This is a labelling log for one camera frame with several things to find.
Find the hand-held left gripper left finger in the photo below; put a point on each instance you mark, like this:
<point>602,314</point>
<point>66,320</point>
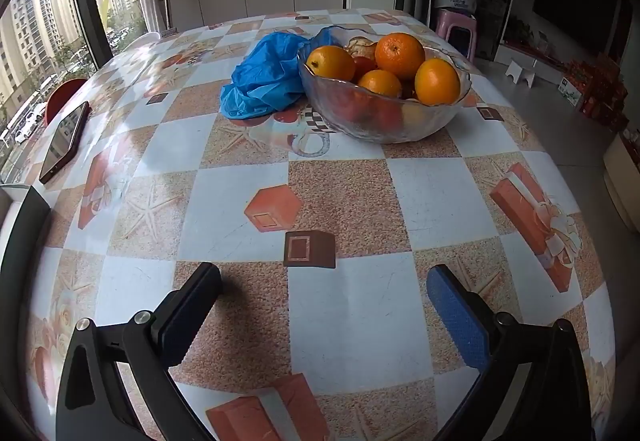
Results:
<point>187,316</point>

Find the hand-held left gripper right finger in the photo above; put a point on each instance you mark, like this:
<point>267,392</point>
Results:
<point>457,316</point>

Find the shallow grey box white inside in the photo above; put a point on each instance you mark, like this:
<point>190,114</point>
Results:
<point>25,221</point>

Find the clear glass bowl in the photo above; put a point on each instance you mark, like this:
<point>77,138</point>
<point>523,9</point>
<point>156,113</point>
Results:
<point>380,121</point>

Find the white curved cabinet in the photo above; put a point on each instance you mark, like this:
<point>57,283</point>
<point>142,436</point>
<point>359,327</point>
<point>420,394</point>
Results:
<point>622,181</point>

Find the black smartphone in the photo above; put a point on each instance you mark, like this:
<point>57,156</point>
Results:
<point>65,141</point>

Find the yellowish orange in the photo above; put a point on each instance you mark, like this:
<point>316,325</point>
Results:
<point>330,63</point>
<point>437,81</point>

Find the small orange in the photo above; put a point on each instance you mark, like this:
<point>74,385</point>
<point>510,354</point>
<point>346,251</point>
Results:
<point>380,83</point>

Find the blue plastic bag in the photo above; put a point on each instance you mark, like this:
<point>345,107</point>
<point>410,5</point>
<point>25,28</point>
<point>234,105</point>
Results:
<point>260,76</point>

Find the red chair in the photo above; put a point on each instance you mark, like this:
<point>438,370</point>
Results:
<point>62,93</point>

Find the small white step stool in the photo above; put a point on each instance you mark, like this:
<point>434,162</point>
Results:
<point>520,67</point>

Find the stack of red gift boxes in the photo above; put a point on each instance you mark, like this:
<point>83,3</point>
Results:
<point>600,91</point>

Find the small red tomato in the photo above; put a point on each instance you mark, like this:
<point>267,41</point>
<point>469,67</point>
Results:
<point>364,66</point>

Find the large deep orange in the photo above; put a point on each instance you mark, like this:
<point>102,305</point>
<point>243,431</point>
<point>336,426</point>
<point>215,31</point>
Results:
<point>400,53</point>

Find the dried orange peel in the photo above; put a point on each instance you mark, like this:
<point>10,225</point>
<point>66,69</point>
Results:
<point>360,47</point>

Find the pink plastic stool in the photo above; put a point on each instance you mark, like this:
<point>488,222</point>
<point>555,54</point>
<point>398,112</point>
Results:
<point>452,20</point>

